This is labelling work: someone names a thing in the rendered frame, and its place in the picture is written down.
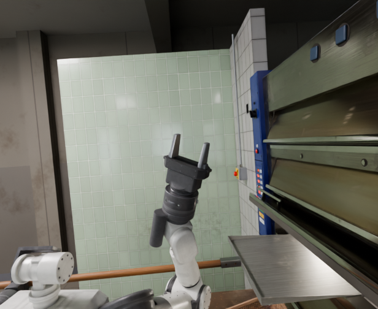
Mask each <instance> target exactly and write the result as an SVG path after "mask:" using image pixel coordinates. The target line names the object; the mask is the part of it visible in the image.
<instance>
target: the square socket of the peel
mask: <svg viewBox="0 0 378 309"><path fill-rule="evenodd" d="M220 262H221V268H228V267H240V266H241V259H240V257H239V256H235V257H223V258H220Z"/></svg>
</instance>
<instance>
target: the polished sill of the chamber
mask: <svg viewBox="0 0 378 309"><path fill-rule="evenodd" d="M286 234H288V233H286V232H276V235H286ZM336 299H337V300H338V301H339V302H340V303H341V304H342V305H343V306H344V307H345V308H346V309H377V308H376V307H374V306H373V305H372V304H371V303H369V302H368V301H367V300H366V299H365V298H364V297H363V296H361V295H357V296H347V297H336Z"/></svg>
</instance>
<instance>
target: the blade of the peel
mask: <svg viewBox="0 0 378 309"><path fill-rule="evenodd" d="M228 242H229V244H230V245H231V247H232V249H233V251H234V253H235V255H236V256H239V257H240V259H241V267H242V269H243V271H244V273H245V275H246V277H247V279H248V281H249V283H250V284H251V286H252V288H253V290H254V292H255V294H256V296H257V298H258V300H259V302H260V304H261V306H263V305H274V304H280V303H291V302H302V301H308V300H318V299H330V298H336V297H347V296H357V295H362V294H361V293H360V292H359V291H357V290H356V289H355V288H354V287H353V286H352V285H351V284H349V283H348V282H347V281H345V279H343V278H342V277H341V276H340V275H338V274H337V273H336V272H335V271H334V270H333V269H331V268H330V267H329V266H327V265H326V264H325V263H324V262H323V261H322V260H320V259H319V258H318V257H317V256H316V255H315V254H313V253H312V252H311V251H309V250H308V249H307V248H306V247H305V246H304V245H302V244H301V243H300V242H299V241H297V239H295V238H294V237H293V236H292V235H290V234H286V235H235V236H228Z"/></svg>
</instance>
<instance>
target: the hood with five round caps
mask: <svg viewBox="0 0 378 309"><path fill-rule="evenodd" d="M377 76H378V0H361V1H359V2H358V3H356V4H355V5H354V6H353V7H352V8H350V9H349V10H348V11H346V13H344V14H343V15H341V16H340V17H339V18H338V19H337V20H335V21H334V22H333V23H332V24H330V25H329V26H328V27H327V28H325V29H324V30H323V31H322V32H320V33H319V34H318V35H316V36H315V37H314V38H313V39H312V40H310V41H309V42H308V43H307V44H306V45H304V46H303V47H302V48H300V49H299V50H298V51H297V52H296V53H294V54H293V55H291V56H290V57H289V58H288V59H287V60H285V61H284V62H283V63H282V64H281V65H279V66H278V67H277V68H275V69H274V70H273V71H272V72H270V73H269V74H268V75H267V86H268V106H269V112H275V111H278V110H281V109H284V108H287V107H290V106H292V105H295V104H299V103H301V102H304V101H308V100H309V99H313V98H315V97H319V96H322V95H324V94H327V93H330V92H333V91H336V90H339V89H342V88H345V87H347V86H350V85H354V84H356V83H360V82H362V81H365V80H368V79H370V78H374V77H377Z"/></svg>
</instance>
